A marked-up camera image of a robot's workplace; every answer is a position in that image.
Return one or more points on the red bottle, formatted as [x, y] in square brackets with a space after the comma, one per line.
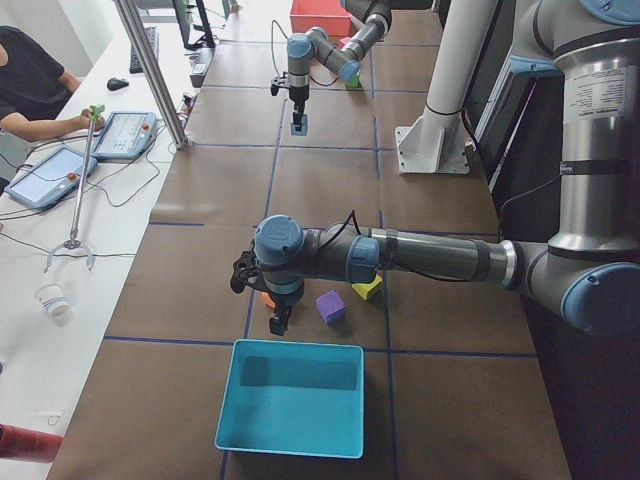
[23, 444]

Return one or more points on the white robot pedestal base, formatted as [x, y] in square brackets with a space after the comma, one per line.
[435, 143]

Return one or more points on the teach pendant far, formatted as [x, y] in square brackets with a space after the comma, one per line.
[125, 136]

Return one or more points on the green foam block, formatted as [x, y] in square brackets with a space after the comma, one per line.
[354, 82]

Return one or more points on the yellow foam block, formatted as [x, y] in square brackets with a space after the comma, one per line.
[367, 291]

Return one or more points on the black monitor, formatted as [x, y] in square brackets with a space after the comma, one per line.
[195, 28]

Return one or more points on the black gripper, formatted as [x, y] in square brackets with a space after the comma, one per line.
[299, 95]
[284, 301]

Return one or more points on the teach pendant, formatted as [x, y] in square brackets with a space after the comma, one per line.
[49, 181]
[125, 136]

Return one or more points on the person's hand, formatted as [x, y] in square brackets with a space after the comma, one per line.
[95, 120]

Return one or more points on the person in black shirt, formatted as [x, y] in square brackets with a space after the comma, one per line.
[35, 88]

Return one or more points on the green handled reacher grabber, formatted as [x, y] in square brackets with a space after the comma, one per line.
[73, 242]

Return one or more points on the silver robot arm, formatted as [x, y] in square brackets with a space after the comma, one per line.
[582, 273]
[314, 44]

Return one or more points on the purple foam block left side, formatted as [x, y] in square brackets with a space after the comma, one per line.
[330, 306]

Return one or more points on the light blue foam block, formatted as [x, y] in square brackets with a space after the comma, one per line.
[299, 125]

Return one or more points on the teal plastic bin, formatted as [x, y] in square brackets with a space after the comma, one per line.
[294, 398]

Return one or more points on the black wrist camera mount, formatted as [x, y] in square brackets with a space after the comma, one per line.
[279, 83]

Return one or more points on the black computer mouse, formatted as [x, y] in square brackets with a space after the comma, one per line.
[115, 84]

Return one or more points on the aluminium frame post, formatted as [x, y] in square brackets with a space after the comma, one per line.
[135, 30]

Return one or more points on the teach pendant near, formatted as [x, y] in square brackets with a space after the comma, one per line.
[49, 181]

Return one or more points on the paper cup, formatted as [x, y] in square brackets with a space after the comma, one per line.
[52, 299]

